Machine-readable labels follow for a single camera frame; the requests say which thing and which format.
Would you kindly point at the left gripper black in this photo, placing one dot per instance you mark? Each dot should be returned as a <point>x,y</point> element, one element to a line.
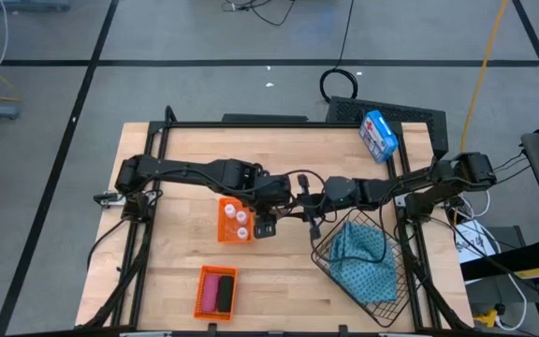
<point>272,210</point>

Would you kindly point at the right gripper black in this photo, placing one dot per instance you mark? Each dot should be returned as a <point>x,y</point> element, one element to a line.
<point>339,192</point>

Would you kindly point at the clear plastic pill bottle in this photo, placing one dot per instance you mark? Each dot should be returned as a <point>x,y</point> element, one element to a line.
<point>241,216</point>
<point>242,232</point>
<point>229,210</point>

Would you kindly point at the pink bandage roll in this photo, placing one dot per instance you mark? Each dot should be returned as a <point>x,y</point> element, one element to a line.
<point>211,292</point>

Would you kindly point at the blue dotted cloth bag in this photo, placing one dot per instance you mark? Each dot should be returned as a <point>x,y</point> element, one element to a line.
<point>363,271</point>

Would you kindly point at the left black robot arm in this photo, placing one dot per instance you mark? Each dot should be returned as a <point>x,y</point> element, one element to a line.
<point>180,168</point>

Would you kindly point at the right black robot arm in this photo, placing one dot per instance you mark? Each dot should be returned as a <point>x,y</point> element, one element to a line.
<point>438,180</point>

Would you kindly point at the orange plastic slotted basket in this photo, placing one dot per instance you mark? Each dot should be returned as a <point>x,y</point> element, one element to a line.
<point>213,270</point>
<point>225,234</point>

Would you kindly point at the blue first aid kit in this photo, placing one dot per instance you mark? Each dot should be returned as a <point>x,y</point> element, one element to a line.
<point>378,136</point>

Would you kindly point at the black perforated computer tower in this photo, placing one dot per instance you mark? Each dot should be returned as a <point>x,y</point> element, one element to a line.
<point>419,117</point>

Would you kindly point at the white paper sheets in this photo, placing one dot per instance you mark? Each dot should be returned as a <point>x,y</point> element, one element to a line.
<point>470,243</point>

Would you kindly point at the black metal beam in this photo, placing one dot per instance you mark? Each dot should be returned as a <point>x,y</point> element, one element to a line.
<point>508,259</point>

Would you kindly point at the yellow power plug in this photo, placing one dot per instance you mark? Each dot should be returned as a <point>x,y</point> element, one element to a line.
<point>487,319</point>

